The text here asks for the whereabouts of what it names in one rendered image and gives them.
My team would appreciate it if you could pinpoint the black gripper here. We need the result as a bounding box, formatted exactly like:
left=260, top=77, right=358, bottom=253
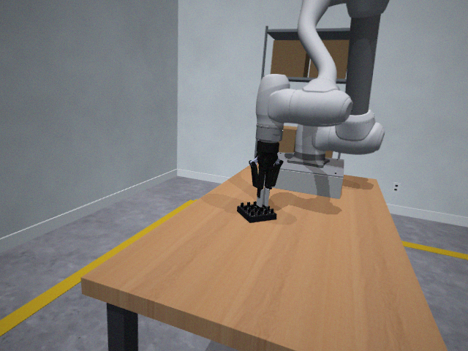
left=249, top=140, right=283, bottom=207

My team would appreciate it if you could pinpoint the black knob box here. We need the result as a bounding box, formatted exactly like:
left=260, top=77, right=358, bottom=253
left=237, top=201, right=277, bottom=223

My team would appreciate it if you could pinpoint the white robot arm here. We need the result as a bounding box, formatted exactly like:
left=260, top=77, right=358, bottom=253
left=256, top=0, right=390, bottom=168

